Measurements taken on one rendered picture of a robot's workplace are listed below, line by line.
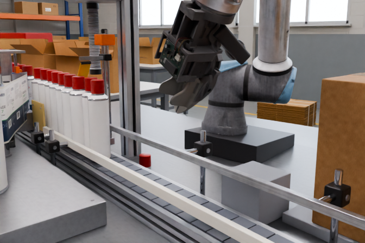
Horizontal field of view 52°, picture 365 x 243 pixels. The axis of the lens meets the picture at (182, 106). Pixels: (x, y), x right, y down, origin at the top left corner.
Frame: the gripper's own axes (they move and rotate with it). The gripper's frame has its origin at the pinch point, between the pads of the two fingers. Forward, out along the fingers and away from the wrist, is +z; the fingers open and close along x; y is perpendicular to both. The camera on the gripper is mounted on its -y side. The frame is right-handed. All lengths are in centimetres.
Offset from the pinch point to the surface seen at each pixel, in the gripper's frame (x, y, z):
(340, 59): -193, -514, 141
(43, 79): -58, 1, 35
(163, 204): 8.6, 4.1, 16.3
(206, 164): 8.7, -2.7, 7.5
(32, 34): -496, -161, 273
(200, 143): 1.6, -8.0, 10.0
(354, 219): 32.8, -2.7, -6.7
